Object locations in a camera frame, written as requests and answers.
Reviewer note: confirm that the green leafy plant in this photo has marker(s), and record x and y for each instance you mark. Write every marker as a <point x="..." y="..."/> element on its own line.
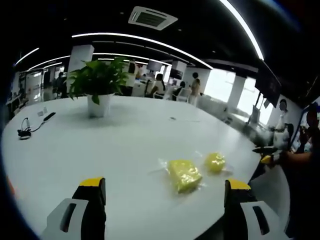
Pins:
<point x="100" y="75"/>

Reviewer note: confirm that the black slim remote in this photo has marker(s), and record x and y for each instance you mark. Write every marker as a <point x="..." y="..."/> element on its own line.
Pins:
<point x="49" y="117"/>

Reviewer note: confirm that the white plant pot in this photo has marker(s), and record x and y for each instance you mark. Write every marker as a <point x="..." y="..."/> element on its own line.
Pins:
<point x="99" y="106"/>

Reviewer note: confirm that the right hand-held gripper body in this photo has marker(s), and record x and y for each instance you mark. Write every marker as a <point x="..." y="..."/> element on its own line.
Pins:
<point x="278" y="158"/>

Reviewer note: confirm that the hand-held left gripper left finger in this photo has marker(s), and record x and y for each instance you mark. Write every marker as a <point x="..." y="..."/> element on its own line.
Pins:
<point x="86" y="215"/>

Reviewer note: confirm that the large yellow silicone block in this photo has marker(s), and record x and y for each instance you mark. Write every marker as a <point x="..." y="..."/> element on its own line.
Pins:
<point x="183" y="175"/>

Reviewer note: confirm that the small yellow silicone block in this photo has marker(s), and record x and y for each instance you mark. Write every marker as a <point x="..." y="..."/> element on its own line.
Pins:
<point x="215" y="162"/>

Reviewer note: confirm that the long ceiling light strip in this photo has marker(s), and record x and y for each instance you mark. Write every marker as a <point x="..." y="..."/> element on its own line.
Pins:
<point x="243" y="26"/>
<point x="150" y="41"/>

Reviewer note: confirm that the small white card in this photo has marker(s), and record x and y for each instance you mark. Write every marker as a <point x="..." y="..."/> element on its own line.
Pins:
<point x="42" y="111"/>

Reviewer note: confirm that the ceiling air conditioner vent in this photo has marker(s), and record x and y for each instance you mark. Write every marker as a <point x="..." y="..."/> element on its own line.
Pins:
<point x="152" y="18"/>

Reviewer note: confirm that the white office chair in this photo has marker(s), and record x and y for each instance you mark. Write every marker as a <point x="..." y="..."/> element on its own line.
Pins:
<point x="182" y="94"/>

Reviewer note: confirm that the person's dark clothing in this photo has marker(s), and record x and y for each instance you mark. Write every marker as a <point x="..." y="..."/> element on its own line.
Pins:
<point x="305" y="200"/>

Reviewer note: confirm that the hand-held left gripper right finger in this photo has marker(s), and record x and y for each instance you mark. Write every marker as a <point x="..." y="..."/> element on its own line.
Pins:
<point x="240" y="215"/>

